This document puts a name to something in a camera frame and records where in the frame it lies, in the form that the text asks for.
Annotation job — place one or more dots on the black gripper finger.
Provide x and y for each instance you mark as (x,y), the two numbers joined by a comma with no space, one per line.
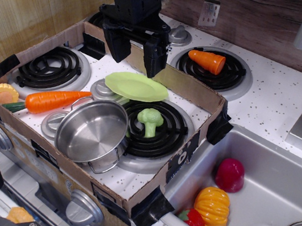
(155,56)
(118,43)

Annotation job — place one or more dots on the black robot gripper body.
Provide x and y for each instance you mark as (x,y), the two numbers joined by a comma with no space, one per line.
(140,19)

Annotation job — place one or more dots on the orange toy carrot green stem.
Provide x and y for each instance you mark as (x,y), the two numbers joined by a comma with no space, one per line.
(41,102)

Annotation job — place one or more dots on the light green plastic plate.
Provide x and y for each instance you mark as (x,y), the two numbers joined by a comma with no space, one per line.
(136,87)

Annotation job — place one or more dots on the orange toy carrot half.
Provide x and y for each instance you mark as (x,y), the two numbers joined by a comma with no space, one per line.
(209,61)

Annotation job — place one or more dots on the grey back stove knob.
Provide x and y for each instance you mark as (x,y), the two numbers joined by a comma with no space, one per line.
(179,36)

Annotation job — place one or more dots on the grey stove knob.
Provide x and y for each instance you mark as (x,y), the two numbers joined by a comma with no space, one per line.
(179,36)
(100,90)
(51,123)

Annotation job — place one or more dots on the back left black burner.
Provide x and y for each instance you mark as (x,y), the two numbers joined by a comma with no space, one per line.
(96,19)

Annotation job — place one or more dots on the black burner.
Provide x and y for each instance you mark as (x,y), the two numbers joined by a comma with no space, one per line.
(96,19)
(61,69)
(151,147)
(234,80)

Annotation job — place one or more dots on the grey middle stove knob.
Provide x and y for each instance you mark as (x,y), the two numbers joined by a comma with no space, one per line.
(100,90)

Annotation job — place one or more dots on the front left black burner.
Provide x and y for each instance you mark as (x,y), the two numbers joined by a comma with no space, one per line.
(61,69)

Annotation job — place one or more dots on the hanging metal spatula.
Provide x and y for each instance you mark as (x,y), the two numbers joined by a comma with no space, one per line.
(209,13)

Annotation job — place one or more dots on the green toy broccoli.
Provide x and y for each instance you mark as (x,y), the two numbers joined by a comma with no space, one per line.
(151,118)

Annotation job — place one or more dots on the back right black burner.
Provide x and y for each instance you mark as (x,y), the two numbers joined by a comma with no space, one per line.
(234,80)

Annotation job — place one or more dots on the stainless steel pot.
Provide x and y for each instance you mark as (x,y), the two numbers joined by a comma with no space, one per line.
(94,133)

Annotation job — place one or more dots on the front right black burner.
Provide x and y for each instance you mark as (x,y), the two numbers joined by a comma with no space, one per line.
(151,147)

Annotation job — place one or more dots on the grey front stove knob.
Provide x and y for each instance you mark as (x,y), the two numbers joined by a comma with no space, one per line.
(51,123)

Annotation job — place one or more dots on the yellow toy corn cob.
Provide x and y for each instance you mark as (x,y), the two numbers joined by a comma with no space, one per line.
(8,94)

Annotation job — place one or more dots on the dark red toy fruit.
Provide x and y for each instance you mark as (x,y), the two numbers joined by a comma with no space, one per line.
(230,175)

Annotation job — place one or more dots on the brown cardboard fence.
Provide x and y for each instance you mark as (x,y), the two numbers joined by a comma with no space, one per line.
(140,205)

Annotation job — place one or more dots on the orange yellow toy pumpkin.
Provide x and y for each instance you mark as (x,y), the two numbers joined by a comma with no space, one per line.
(213,205)

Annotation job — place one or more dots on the red toy strawberry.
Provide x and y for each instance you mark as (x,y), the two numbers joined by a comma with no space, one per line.
(191,217)

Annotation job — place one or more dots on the grey right oven knob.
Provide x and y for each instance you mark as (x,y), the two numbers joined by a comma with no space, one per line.
(82,210)

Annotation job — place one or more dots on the silver toy sink basin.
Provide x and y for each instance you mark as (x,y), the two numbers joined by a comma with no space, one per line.
(272,189)

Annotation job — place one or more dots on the orange toy bottom left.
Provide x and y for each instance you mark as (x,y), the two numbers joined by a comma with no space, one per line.
(19,215)

